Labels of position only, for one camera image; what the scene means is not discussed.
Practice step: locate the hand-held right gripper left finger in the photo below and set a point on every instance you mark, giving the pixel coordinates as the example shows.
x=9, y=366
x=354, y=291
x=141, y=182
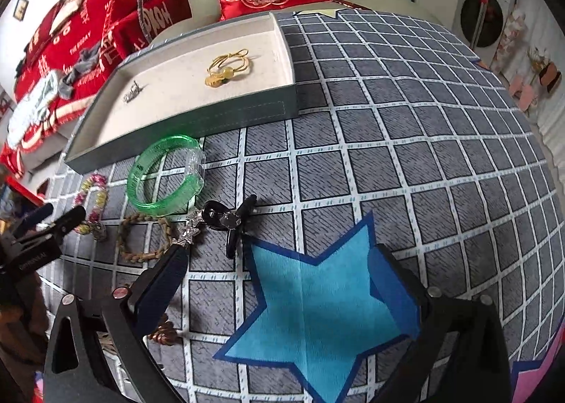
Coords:
x=163, y=286

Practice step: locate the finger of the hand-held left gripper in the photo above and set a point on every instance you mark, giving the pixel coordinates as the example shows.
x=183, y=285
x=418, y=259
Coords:
x=66, y=222
x=33, y=217

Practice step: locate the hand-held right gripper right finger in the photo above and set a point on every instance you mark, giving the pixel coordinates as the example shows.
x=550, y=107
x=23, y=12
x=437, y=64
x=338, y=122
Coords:
x=393, y=292

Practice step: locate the silver star hair clip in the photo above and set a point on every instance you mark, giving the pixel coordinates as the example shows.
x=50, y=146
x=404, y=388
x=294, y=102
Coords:
x=190, y=226

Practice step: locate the green translucent bangle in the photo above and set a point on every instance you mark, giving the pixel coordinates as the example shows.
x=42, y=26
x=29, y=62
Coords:
x=137, y=197

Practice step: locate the black claw hair clip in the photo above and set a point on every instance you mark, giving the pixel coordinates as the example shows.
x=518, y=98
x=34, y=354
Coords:
x=229, y=246

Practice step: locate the silver rhinestone hair clip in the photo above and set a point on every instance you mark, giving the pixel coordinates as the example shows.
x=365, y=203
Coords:
x=131, y=96

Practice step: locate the grey jewellery tray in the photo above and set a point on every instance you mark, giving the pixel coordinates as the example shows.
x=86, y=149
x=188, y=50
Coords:
x=247, y=114

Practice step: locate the red box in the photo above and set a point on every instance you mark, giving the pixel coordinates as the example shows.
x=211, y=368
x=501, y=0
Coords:
x=11, y=191

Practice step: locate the white green garment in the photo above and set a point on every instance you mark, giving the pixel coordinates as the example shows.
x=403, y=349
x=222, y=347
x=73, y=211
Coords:
x=31, y=107

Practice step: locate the grey grid play mat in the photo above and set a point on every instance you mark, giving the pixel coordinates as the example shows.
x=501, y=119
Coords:
x=397, y=142

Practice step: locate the grey cloth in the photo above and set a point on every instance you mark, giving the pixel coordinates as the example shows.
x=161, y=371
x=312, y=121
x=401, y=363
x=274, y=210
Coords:
x=81, y=69

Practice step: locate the red lettered blanket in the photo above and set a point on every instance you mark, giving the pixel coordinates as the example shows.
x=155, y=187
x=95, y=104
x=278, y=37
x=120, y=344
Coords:
x=79, y=32

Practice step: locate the red cushion white lettering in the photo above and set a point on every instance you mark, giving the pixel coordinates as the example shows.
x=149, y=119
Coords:
x=132, y=32

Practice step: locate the white and green cushion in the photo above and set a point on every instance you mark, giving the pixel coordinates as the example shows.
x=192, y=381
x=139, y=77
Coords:
x=73, y=3

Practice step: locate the white washing machine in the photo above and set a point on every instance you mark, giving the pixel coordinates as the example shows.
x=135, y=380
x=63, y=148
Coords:
x=476, y=19

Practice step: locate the small framed wall picture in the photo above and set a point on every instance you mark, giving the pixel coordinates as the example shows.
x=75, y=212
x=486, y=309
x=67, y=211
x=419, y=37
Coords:
x=20, y=8

